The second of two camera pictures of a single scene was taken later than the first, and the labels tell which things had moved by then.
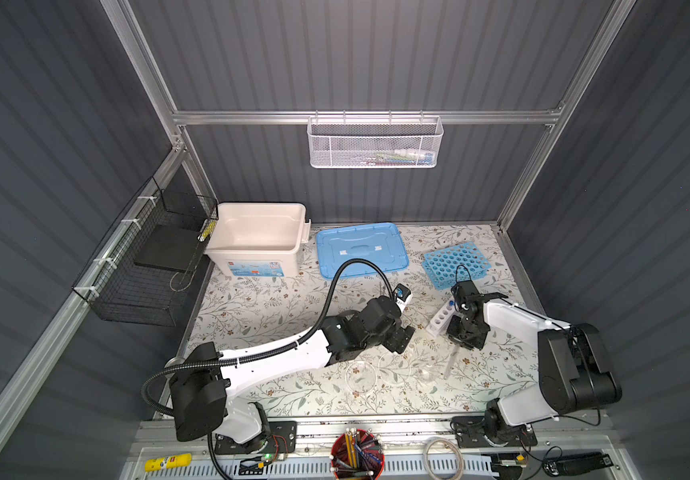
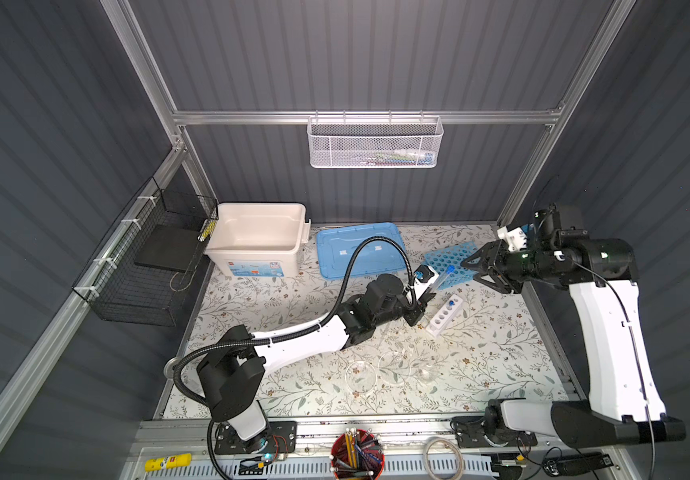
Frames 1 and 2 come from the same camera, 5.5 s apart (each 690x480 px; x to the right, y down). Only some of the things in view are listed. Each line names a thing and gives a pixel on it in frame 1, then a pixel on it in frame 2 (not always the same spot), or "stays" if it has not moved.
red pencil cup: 357,455 stays
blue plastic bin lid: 378,244 stays
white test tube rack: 439,321 stays
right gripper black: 452,335 -> 488,255
